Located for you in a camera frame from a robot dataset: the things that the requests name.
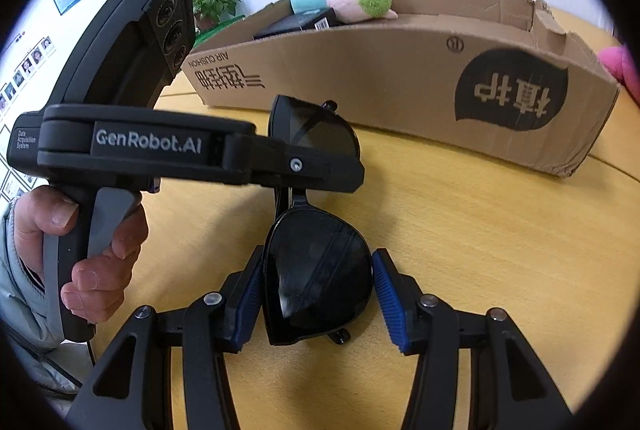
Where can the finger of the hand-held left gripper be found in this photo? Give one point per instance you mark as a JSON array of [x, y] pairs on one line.
[[300, 165]]

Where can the black sunglasses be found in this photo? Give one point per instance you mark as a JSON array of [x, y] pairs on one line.
[[320, 275]]

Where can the wall photo board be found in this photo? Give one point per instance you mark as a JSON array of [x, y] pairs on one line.
[[37, 55]]

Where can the brown cardboard box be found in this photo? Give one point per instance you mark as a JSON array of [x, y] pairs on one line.
[[400, 75]]

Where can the black product box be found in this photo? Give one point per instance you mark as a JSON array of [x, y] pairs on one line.
[[295, 24]]

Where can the person's left hand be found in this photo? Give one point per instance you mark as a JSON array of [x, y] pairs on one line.
[[55, 210]]

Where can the large potted green plant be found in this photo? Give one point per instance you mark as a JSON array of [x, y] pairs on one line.
[[215, 0]]

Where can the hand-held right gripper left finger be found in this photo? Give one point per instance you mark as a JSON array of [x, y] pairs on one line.
[[248, 305]]

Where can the pink plush toy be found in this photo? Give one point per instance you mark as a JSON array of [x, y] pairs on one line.
[[622, 70]]

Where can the green table cloth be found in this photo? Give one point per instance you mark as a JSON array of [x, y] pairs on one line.
[[220, 30]]

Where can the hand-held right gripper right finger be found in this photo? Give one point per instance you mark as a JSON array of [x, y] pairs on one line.
[[390, 300]]

